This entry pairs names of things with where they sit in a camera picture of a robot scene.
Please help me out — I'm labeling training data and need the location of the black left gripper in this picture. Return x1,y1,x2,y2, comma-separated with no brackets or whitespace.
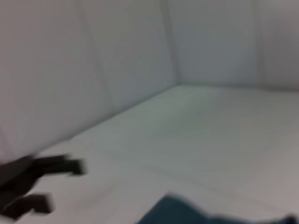
0,154,89,222

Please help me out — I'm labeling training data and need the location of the teal blue printed t-shirt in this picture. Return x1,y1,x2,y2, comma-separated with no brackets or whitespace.
137,193,299,224

